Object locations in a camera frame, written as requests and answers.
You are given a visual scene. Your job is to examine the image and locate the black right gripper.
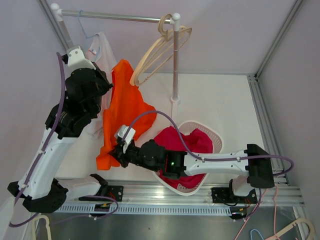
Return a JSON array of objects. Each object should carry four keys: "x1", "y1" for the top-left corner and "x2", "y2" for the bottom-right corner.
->
[{"x1": 106, "y1": 141, "x2": 160, "y2": 174}]

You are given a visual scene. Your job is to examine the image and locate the white t shirt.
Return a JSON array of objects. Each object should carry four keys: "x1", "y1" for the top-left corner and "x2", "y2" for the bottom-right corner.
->
[{"x1": 86, "y1": 32, "x2": 117, "y2": 139}]

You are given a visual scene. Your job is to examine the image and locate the orange t shirt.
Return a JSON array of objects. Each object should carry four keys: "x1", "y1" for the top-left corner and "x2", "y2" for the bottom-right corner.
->
[{"x1": 96, "y1": 59, "x2": 155, "y2": 171}]

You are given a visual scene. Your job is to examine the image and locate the blue thin hanger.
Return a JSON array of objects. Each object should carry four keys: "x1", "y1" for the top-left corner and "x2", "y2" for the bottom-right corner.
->
[{"x1": 77, "y1": 9, "x2": 97, "y2": 55}]

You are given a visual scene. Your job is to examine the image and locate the magenta t shirt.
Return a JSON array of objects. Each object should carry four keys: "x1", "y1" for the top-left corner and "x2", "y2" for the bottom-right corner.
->
[{"x1": 153, "y1": 126, "x2": 214, "y2": 196}]

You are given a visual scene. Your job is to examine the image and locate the beige hanger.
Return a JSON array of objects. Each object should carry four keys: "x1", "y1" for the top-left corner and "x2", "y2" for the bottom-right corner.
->
[
  {"x1": 129, "y1": 13, "x2": 180, "y2": 86},
  {"x1": 136, "y1": 24, "x2": 193, "y2": 86},
  {"x1": 264, "y1": 217, "x2": 316, "y2": 240},
  {"x1": 31, "y1": 214, "x2": 53, "y2": 240}
]

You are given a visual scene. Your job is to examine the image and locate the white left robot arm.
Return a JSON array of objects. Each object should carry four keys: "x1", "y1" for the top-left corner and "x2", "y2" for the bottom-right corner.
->
[{"x1": 7, "y1": 67, "x2": 113, "y2": 213}]

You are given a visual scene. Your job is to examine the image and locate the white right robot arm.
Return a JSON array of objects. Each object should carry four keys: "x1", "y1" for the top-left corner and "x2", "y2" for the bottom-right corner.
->
[{"x1": 110, "y1": 139, "x2": 275, "y2": 203}]

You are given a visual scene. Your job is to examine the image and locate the pink hanger on floor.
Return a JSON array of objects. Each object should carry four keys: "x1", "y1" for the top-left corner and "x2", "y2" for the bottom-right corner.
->
[{"x1": 233, "y1": 184, "x2": 280, "y2": 240}]

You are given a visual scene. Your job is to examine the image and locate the blue hanger on floor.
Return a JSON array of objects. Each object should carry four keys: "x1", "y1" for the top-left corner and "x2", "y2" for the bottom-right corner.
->
[{"x1": 249, "y1": 229, "x2": 264, "y2": 240}]

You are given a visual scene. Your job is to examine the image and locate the white perforated basket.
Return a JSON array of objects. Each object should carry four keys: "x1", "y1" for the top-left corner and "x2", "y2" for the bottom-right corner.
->
[{"x1": 152, "y1": 120, "x2": 223, "y2": 196}]

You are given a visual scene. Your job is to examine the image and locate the silver clothes rack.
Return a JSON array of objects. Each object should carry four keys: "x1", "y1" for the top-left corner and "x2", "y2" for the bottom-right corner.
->
[{"x1": 50, "y1": 3, "x2": 181, "y2": 102}]

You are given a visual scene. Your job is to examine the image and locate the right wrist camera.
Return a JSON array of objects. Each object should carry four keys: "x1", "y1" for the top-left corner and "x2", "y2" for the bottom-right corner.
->
[{"x1": 114, "y1": 125, "x2": 136, "y2": 154}]

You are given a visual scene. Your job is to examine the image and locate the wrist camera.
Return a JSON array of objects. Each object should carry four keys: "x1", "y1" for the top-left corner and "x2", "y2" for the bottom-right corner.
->
[
  {"x1": 114, "y1": 125, "x2": 136, "y2": 154},
  {"x1": 66, "y1": 45, "x2": 96, "y2": 72}
]

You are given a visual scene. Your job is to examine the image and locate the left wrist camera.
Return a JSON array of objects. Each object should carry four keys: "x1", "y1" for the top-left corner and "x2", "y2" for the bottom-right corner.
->
[{"x1": 66, "y1": 45, "x2": 96, "y2": 72}]

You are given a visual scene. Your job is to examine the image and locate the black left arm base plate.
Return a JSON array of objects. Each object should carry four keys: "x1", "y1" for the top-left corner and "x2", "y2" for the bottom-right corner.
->
[{"x1": 78, "y1": 185, "x2": 124, "y2": 202}]

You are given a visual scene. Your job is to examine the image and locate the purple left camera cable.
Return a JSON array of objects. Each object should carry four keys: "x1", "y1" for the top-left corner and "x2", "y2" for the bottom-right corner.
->
[{"x1": 8, "y1": 51, "x2": 120, "y2": 228}]

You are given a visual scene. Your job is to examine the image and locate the purple camera cable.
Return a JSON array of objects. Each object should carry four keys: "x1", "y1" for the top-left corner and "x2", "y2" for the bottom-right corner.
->
[
  {"x1": 128, "y1": 110, "x2": 295, "y2": 177},
  {"x1": 8, "y1": 51, "x2": 120, "y2": 228}
]

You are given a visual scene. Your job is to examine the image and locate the white slotted cable duct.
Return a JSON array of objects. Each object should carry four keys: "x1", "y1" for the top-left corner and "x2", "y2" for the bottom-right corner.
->
[{"x1": 56, "y1": 202, "x2": 232, "y2": 216}]

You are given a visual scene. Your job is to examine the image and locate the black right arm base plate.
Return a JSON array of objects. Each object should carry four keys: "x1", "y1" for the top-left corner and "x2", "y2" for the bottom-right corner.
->
[{"x1": 211, "y1": 187, "x2": 258, "y2": 207}]

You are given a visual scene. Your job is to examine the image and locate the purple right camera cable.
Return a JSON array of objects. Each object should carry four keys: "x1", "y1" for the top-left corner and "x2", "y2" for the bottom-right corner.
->
[{"x1": 128, "y1": 110, "x2": 295, "y2": 177}]

